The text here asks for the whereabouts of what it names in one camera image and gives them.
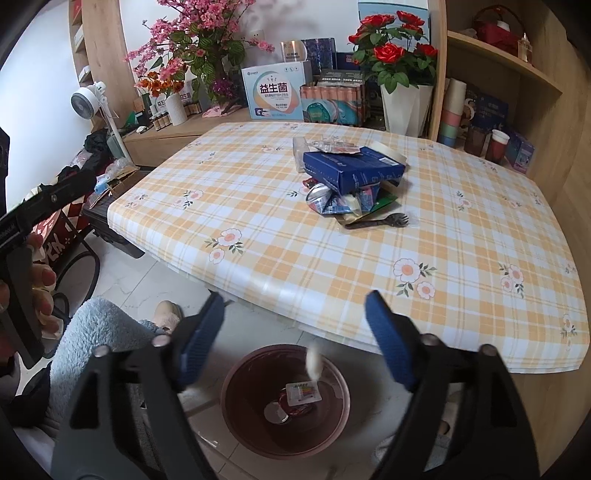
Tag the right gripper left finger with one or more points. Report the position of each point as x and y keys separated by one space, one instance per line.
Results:
x=98 y=439

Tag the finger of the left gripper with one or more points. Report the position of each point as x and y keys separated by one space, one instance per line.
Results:
x=47 y=201

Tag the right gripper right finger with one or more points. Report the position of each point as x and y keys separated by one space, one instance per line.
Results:
x=492 y=438

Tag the blue coffee box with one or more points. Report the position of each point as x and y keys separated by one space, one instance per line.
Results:
x=348 y=173

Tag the dark red trash bin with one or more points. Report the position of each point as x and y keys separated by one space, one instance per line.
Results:
x=254 y=404

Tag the left hand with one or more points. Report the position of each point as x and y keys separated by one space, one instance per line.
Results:
x=43 y=279

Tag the blue fleece leg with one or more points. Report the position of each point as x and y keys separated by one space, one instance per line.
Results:
x=97 y=322

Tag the orange flowers white vase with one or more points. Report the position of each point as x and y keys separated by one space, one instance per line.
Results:
x=168 y=99

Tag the yellow plaid tablecloth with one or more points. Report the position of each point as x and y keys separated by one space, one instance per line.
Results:
x=483 y=259

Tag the pink blossom plant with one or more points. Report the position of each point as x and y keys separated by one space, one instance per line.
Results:
x=202 y=39

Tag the black plastic fork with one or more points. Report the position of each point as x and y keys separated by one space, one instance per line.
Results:
x=397 y=220

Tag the white probiotic box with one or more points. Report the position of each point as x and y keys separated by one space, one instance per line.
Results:
x=273 y=91

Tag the small clear plastic box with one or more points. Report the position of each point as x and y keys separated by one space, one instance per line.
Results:
x=300 y=146

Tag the green snack wrapper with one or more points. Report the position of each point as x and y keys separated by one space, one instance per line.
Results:
x=383 y=200

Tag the crushed silver can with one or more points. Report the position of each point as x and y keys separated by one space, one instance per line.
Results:
x=320 y=199

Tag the crushed blue can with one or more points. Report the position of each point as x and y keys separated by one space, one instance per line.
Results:
x=359 y=202

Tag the silver white box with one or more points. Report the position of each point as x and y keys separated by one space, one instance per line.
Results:
x=294 y=51

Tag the foil snack wrapper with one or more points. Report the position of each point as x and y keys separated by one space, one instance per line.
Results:
x=335 y=146

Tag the small blue box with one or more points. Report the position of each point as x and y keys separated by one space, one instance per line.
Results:
x=519 y=152

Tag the red paper cup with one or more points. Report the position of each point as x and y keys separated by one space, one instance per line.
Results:
x=497 y=146

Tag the dark blue patterned box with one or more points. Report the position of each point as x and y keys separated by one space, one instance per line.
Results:
x=321 y=54

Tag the dark brown cup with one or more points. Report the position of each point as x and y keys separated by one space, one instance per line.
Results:
x=475 y=141

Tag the masking tape roll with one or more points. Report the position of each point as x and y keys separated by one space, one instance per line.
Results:
x=389 y=152

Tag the white rose vase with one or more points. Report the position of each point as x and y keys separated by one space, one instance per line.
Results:
x=406 y=109

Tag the stacked pastel cups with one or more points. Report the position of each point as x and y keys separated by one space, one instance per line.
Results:
x=452 y=112

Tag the wooden shelf unit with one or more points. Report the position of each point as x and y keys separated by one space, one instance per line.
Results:
x=548 y=99

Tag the red rose bouquet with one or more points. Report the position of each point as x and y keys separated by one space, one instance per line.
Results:
x=392 y=49

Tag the small glass bottle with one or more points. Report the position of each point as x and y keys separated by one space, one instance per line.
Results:
x=525 y=49

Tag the red teapot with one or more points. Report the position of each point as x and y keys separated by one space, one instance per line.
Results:
x=493 y=29

